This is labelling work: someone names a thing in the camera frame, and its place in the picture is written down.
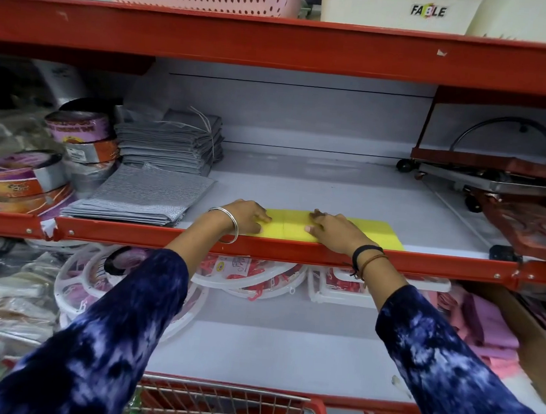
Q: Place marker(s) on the person's left hand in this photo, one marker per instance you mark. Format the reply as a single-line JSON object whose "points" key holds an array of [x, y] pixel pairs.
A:
{"points": [[241, 216]]}

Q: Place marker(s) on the person's right hand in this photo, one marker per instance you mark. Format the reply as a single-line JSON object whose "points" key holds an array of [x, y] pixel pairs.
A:
{"points": [[339, 234]]}

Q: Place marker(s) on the person's right fingers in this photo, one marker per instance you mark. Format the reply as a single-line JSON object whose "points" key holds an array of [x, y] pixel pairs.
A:
{"points": [[317, 221]]}

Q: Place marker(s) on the person's left fingers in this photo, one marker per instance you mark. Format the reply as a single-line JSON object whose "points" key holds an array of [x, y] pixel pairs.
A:
{"points": [[260, 218]]}

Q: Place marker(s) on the yellow sponge pack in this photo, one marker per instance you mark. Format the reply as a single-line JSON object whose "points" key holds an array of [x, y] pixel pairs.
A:
{"points": [[290, 226]]}

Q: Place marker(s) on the person's left forearm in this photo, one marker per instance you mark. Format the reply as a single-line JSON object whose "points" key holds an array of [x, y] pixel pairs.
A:
{"points": [[115, 324]]}

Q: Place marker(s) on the person's right forearm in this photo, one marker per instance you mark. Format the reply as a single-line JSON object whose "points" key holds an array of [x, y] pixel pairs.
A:
{"points": [[440, 362]]}

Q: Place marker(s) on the silver bangle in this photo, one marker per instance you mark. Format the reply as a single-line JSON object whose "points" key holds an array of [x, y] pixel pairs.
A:
{"points": [[234, 225]]}

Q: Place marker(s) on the black wrist band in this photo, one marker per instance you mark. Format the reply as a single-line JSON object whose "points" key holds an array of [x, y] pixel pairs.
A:
{"points": [[364, 250]]}

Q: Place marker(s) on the white round clip hanger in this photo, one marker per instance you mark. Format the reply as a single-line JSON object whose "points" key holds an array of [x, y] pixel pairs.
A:
{"points": [[80, 283], [252, 279]]}

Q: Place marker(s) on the brown thread wrist band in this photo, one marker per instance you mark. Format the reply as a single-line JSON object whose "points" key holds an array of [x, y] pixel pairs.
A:
{"points": [[373, 259]]}

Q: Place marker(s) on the flat grey scrub cloth pack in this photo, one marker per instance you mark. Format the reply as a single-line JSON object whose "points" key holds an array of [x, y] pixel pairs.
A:
{"points": [[145, 195]]}

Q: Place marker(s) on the stack of grey scrub cloths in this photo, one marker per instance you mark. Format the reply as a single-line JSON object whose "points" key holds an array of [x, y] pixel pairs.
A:
{"points": [[169, 143]]}

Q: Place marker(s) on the silver tape roll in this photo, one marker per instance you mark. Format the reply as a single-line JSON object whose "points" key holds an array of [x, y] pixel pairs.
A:
{"points": [[90, 174]]}

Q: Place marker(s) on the red metal shelf rack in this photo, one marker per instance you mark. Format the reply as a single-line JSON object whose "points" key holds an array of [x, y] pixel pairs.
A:
{"points": [[287, 43]]}

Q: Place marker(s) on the orange labelled tape roll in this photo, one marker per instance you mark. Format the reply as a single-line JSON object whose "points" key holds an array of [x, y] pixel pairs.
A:
{"points": [[30, 200], [92, 150]]}

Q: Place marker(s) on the red wheeled trolley stand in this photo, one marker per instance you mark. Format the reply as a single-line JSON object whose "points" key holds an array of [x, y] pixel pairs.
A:
{"points": [[496, 164]]}

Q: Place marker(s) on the stack of pink cloths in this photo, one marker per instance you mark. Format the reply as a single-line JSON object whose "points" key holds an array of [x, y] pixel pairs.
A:
{"points": [[486, 328]]}

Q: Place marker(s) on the purple labelled tape roll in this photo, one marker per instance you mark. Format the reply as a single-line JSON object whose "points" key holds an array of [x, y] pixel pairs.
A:
{"points": [[18, 175], [77, 126]]}

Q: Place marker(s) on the red patterned trolley stand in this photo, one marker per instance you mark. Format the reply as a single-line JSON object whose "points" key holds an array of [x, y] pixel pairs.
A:
{"points": [[538, 227]]}

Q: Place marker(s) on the cream plastic basket with label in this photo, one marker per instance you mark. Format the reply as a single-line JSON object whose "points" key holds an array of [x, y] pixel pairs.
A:
{"points": [[395, 8]]}

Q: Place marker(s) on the brown cardboard box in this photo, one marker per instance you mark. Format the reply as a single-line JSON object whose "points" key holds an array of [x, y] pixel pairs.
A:
{"points": [[537, 342]]}

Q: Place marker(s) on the pile of clear plastic packets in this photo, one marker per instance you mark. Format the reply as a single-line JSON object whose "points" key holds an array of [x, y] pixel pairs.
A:
{"points": [[4, 286]]}

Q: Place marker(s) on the plastic wrapped beige goods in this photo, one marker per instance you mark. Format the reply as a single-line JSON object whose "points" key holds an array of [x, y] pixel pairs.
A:
{"points": [[7, 133]]}

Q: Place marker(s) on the plain cream plastic basket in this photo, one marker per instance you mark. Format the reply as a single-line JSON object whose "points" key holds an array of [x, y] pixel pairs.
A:
{"points": [[537, 20]]}

